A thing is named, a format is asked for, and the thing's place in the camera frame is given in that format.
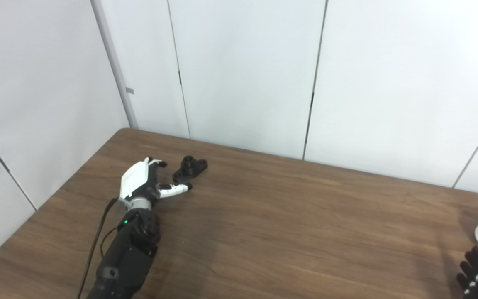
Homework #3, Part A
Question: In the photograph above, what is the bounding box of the grey wall corner post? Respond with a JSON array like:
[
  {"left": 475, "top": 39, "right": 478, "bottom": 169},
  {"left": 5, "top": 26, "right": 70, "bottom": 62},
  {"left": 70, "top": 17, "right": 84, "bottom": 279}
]
[{"left": 90, "top": 0, "right": 139, "bottom": 129}]

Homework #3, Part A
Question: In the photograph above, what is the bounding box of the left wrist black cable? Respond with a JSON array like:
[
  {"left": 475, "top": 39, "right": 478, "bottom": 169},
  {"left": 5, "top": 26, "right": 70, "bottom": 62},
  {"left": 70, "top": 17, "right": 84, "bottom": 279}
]
[{"left": 76, "top": 197, "right": 132, "bottom": 299}]

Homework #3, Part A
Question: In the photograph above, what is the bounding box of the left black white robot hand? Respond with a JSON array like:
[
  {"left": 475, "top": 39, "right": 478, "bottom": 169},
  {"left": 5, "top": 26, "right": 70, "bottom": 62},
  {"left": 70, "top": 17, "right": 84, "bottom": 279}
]
[{"left": 119, "top": 157, "right": 193, "bottom": 205}]

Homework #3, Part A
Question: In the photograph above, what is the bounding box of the black flanged holder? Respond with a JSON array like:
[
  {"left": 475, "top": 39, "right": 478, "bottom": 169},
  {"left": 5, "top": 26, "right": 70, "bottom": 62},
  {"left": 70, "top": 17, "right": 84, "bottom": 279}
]
[{"left": 172, "top": 156, "right": 208, "bottom": 184}]

